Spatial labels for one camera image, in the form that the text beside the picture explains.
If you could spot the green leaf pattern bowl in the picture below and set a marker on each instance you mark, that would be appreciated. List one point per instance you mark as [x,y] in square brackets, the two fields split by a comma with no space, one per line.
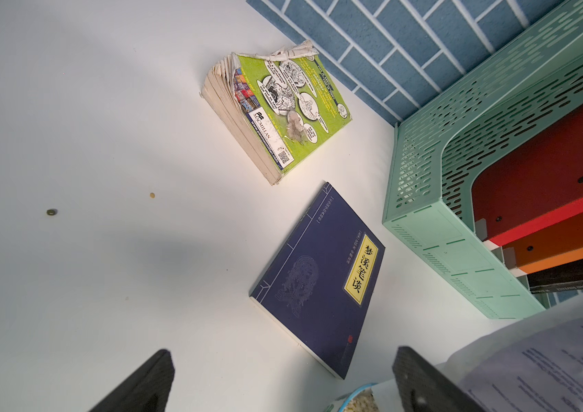
[360,400]

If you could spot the green comic book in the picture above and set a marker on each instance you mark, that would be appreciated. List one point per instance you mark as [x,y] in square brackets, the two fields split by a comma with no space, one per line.
[279,107]

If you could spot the mint green file organizer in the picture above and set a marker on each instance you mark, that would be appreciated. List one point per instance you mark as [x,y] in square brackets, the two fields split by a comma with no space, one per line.
[522,89]

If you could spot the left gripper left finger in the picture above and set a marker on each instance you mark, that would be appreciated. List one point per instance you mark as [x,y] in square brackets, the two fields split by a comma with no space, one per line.
[146,389]

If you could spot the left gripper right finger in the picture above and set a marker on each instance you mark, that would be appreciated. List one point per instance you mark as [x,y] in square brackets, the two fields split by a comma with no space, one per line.
[423,388]

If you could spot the white purple oats bag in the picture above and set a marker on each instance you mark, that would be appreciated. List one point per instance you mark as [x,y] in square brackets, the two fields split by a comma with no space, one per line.
[535,364]

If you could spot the black worn book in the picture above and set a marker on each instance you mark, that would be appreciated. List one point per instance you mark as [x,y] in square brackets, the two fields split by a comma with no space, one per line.
[561,278]

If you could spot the red folder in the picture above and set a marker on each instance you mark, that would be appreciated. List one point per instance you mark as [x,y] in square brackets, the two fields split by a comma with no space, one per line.
[534,187]

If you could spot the dark blue book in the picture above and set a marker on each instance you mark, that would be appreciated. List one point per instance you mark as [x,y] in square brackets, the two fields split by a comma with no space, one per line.
[320,283]

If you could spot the orange folder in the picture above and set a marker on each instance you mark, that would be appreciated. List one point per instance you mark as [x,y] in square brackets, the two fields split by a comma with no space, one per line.
[561,243]

